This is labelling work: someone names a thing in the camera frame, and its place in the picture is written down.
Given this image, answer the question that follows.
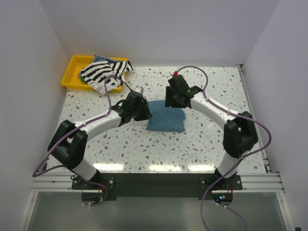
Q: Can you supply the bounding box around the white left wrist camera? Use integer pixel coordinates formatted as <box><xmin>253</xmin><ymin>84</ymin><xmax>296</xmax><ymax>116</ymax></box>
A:
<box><xmin>134</xmin><ymin>87</ymin><xmax>144</xmax><ymax>95</ymax></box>

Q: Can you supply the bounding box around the blue white striped tank top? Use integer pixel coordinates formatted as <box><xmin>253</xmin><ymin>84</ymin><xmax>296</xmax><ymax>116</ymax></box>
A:
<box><xmin>92</xmin><ymin>54</ymin><xmax>120</xmax><ymax>64</ymax></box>

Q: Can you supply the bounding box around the yellow plastic tray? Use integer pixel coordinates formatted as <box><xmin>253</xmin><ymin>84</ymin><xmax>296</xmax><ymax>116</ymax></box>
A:
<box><xmin>61</xmin><ymin>55</ymin><xmax>128</xmax><ymax>93</ymax></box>

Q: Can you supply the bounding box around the aluminium frame rail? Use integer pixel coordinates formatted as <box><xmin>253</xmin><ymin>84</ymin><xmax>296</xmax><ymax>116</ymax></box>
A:
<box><xmin>30</xmin><ymin>172</ymin><xmax>284</xmax><ymax>193</ymax></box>

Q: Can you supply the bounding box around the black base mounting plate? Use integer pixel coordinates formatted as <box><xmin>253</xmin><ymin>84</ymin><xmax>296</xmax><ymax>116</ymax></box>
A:
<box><xmin>71</xmin><ymin>172</ymin><xmax>243</xmax><ymax>202</ymax></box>

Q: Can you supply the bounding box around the black white striped tank top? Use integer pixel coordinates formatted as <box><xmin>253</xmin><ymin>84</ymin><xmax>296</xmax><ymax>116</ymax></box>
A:
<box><xmin>79</xmin><ymin>61</ymin><xmax>133</xmax><ymax>95</ymax></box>

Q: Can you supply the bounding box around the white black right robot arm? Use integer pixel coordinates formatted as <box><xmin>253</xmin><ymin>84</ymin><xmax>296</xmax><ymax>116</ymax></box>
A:
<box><xmin>165</xmin><ymin>75</ymin><xmax>258</xmax><ymax>189</ymax></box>

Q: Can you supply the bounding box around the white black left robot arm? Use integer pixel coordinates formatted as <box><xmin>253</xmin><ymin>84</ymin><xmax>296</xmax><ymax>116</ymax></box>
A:
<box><xmin>48</xmin><ymin>88</ymin><xmax>152</xmax><ymax>189</ymax></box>

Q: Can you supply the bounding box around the blue ribbed tank top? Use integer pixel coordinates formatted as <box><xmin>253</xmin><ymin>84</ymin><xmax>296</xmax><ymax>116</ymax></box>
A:
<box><xmin>146</xmin><ymin>100</ymin><xmax>186</xmax><ymax>132</ymax></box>

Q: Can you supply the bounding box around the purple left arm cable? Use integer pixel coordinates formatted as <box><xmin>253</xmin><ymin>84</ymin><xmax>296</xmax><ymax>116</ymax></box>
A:
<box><xmin>32</xmin><ymin>76</ymin><xmax>135</xmax><ymax>207</ymax></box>

